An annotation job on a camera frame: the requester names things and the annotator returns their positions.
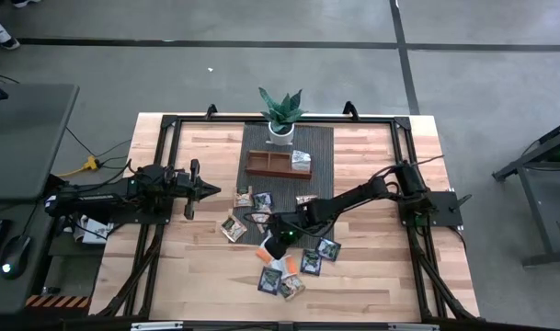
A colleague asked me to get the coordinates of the grey woven placemat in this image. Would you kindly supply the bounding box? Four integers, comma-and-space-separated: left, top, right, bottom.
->
235, 122, 335, 250

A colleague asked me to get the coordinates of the yellow extension cord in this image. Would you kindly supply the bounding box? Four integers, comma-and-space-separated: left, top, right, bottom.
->
53, 154, 101, 178

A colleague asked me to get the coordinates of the black metal stand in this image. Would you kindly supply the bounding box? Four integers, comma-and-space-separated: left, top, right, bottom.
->
492, 117, 560, 268

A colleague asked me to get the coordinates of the dark grey desk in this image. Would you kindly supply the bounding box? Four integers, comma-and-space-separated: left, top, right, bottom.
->
0, 82, 81, 318

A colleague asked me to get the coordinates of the black floor cable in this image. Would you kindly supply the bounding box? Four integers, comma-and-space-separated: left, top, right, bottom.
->
65, 126, 133, 160

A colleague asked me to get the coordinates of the silver aluminium bar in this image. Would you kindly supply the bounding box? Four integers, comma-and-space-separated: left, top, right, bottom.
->
387, 323, 440, 331
131, 321, 184, 331

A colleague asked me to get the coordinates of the orange black hazard tape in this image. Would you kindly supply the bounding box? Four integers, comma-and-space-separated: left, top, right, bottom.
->
25, 294, 91, 310

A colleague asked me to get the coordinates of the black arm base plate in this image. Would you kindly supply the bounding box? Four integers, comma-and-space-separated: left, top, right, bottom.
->
398, 190, 473, 228
107, 201, 175, 226

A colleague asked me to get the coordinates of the green snake plant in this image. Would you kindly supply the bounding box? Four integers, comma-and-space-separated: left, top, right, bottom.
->
257, 86, 307, 135

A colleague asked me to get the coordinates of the dark blue tea packet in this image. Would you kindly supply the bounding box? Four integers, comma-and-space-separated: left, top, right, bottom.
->
253, 191, 274, 212
257, 266, 283, 296
315, 236, 342, 263
300, 248, 323, 277

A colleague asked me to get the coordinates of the white printed box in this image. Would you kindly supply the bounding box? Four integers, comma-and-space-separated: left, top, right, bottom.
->
72, 214, 116, 245

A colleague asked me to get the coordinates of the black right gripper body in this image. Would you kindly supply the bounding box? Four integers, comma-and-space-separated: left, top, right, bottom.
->
265, 209, 314, 260

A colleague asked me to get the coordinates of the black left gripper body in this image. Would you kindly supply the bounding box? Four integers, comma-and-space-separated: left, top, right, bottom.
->
173, 158, 201, 221

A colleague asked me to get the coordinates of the white plant pot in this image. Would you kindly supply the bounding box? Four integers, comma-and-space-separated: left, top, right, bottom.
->
268, 120, 295, 147

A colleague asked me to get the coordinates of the wooden divided tray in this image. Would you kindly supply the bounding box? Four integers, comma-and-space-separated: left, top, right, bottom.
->
245, 149, 314, 181

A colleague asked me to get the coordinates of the black computer mouse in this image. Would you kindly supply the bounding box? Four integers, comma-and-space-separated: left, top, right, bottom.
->
0, 234, 32, 280

